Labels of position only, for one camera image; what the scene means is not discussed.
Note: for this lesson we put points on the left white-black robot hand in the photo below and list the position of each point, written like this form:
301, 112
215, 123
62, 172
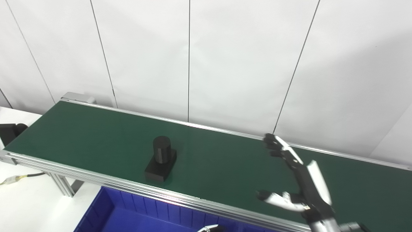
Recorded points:
212, 229

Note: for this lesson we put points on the right white-black robot hand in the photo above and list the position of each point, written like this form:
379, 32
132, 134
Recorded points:
310, 190

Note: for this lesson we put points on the black cylinder-on-block part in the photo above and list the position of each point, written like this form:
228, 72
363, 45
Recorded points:
161, 161

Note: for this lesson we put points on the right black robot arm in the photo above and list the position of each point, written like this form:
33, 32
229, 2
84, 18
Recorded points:
325, 225

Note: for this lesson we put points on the green conveyor belt surface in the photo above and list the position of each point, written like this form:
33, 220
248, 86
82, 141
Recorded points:
225, 158

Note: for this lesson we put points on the blue plastic bin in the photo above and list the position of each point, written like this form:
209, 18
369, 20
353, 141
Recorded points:
128, 216

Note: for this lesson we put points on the green conveyor belt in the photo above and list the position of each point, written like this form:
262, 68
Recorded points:
96, 178

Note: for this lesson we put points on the aluminium conveyor support leg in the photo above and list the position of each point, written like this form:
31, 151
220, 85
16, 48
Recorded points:
64, 185

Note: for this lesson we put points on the grey conveyor motor housing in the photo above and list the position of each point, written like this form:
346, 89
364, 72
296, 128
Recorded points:
77, 97

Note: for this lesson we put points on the black block-shaped object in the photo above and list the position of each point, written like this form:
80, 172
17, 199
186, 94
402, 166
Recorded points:
11, 132

